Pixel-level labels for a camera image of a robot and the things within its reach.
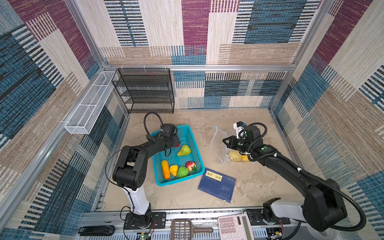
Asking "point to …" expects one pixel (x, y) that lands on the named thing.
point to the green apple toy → (182, 172)
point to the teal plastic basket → (184, 161)
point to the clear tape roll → (329, 234)
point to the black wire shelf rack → (145, 90)
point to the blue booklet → (218, 185)
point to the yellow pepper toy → (173, 169)
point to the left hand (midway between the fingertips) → (174, 138)
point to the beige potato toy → (235, 155)
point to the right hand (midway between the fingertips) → (223, 142)
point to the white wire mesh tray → (84, 117)
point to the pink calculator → (235, 227)
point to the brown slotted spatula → (182, 229)
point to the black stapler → (97, 230)
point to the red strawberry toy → (177, 145)
